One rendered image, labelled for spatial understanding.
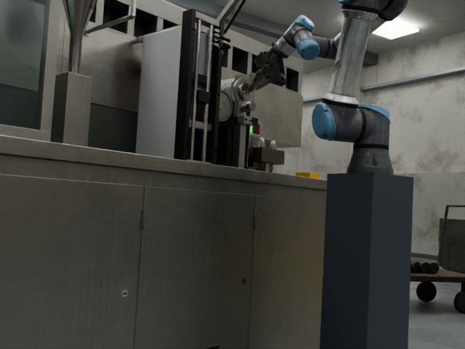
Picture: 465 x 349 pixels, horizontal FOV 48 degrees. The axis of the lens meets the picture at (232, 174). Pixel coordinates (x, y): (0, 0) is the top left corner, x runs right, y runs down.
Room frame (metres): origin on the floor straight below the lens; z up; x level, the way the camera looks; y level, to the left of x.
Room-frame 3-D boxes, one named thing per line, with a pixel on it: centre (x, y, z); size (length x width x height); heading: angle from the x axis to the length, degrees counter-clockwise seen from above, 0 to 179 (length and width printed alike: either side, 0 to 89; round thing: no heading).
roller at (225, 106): (2.15, 0.15, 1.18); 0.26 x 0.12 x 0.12; 47
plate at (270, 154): (2.39, -0.03, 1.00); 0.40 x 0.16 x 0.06; 47
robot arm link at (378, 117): (1.73, -0.45, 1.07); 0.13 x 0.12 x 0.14; 110
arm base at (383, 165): (1.73, -0.46, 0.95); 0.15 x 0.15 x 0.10
